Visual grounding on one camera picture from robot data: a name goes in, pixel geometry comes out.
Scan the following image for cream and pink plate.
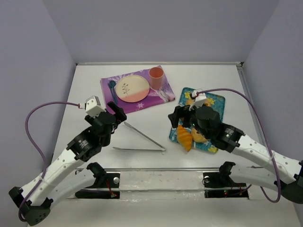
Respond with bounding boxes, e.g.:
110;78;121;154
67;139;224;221
115;75;150;103

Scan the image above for glazed donut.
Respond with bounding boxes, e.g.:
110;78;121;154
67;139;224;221
204;99;212;107

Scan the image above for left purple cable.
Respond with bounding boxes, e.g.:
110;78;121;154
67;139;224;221
18;101;80;222

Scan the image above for blue plastic spoon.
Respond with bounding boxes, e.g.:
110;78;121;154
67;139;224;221
108;80;118;105

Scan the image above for metal tongs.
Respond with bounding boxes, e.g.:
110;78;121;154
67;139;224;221
112;122;166;153

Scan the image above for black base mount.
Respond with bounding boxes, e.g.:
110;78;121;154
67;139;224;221
74;162;120;199
202;162;249;199

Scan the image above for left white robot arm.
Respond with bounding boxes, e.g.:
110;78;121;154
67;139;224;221
9;96;127;226

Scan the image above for small round bun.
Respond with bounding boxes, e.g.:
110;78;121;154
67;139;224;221
185;99;194;106

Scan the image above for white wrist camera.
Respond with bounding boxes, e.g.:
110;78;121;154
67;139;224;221
189;89;207;111
85;96;105;118

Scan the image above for purple cable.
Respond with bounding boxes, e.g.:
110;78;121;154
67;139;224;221
197;88;282;203
18;101;80;222

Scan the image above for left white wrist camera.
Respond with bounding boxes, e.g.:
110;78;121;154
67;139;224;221
85;96;105;118

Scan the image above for orange croissant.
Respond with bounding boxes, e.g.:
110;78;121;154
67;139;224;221
177;125;193;152

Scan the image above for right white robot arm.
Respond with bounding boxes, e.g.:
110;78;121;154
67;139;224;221
168;105;303;204

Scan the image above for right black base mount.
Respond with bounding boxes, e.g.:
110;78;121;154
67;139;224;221
202;162;249;199

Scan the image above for pink plastic cup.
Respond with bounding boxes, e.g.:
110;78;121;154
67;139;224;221
149;67;164;90

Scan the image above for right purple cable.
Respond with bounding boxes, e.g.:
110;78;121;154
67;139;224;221
197;88;282;203

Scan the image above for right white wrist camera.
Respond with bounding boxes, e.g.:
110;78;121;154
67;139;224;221
189;89;207;111

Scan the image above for light round bun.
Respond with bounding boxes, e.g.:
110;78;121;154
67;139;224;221
191;128;208;143

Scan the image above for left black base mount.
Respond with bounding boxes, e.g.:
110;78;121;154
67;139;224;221
74;162;120;199

